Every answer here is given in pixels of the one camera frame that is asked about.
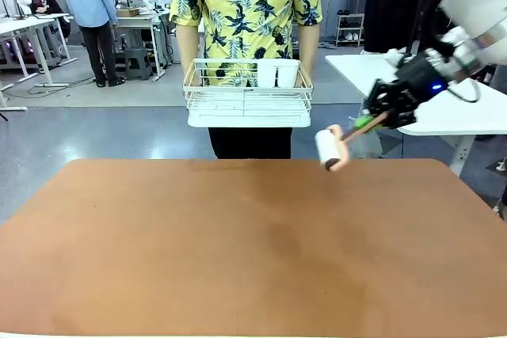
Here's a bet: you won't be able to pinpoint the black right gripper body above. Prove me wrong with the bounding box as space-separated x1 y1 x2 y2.
395 50 453 108

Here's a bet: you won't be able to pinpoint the person's left forearm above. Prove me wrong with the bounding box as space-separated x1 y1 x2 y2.
297 22 322 73

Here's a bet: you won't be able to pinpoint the yellow pineapple print shirt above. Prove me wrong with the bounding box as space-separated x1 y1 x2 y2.
169 0 324 88

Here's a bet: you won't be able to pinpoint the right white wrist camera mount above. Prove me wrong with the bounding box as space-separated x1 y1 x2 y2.
384 47 411 67

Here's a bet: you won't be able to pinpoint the person's right forearm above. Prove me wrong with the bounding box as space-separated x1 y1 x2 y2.
176 24 201 74

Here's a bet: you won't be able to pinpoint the white shoe rack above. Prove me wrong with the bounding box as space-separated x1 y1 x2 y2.
334 13 366 47

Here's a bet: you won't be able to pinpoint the pink lint roller wooden handle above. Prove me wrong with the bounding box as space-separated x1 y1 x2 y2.
314 113 388 173

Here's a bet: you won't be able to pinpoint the grey plastic step stool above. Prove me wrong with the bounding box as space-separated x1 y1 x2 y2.
124 47 154 82

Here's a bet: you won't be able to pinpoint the seated man in black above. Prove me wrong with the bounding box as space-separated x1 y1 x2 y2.
24 0 72 39

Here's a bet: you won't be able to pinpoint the white side table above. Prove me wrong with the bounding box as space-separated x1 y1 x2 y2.
325 52 507 177

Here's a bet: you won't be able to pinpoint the white plastic cutlery holder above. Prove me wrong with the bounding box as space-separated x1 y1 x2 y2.
257 59 300 89

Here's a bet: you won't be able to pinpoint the black trousers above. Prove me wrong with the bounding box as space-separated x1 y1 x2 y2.
208 126 294 160

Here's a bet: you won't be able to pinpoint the person's left hand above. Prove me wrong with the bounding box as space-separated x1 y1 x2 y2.
295 63 314 89

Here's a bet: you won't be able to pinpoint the white wire dish rack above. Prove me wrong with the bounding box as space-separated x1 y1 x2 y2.
182 58 314 129

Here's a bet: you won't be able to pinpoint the black hanging garment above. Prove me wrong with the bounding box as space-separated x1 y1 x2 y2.
363 0 445 55

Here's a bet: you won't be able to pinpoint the man in blue shirt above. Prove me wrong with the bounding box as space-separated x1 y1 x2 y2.
60 0 126 89

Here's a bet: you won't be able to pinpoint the person's right hand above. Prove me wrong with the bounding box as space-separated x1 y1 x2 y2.
182 61 204 88

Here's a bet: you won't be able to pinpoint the white desk with box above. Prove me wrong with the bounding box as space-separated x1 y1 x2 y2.
113 12 174 78

